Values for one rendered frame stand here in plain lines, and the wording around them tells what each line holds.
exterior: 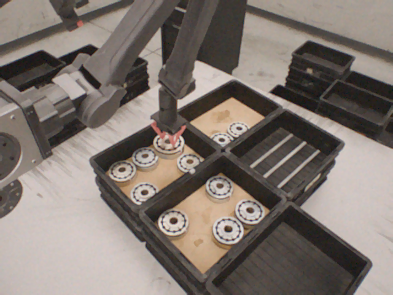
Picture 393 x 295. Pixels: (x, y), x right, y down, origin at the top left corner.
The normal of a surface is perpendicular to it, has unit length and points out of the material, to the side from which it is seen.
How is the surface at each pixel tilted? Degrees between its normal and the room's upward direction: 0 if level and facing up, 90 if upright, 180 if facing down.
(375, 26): 90
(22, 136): 90
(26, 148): 90
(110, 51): 51
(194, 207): 0
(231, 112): 0
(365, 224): 0
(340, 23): 90
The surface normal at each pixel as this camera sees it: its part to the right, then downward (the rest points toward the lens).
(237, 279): 0.04, -0.71
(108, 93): -0.27, 0.07
